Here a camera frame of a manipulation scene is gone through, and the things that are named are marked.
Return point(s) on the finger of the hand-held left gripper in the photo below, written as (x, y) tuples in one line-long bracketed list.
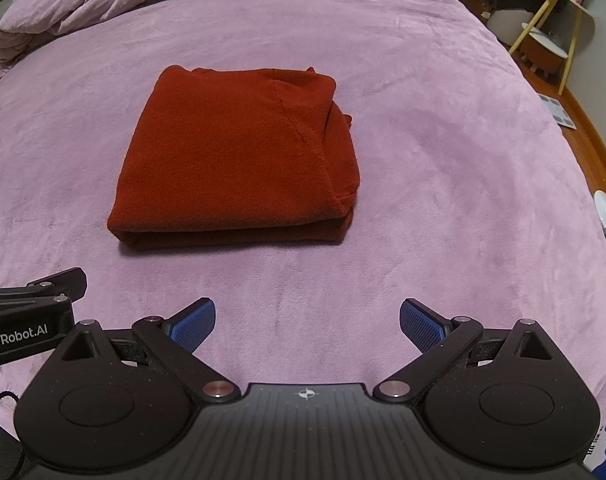
[(58, 282)]

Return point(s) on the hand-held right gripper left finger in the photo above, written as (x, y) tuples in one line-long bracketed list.
[(195, 327)]

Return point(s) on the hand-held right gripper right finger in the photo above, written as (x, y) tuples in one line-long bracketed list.
[(423, 327)]

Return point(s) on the red knit sweater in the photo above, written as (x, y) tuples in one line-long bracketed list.
[(233, 160)]

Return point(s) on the purple bed sheet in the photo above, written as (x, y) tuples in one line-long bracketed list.
[(433, 160)]

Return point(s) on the white bathroom scale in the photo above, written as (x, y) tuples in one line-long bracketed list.
[(558, 110)]

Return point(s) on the yellow metal rack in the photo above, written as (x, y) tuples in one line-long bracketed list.
[(533, 22)]

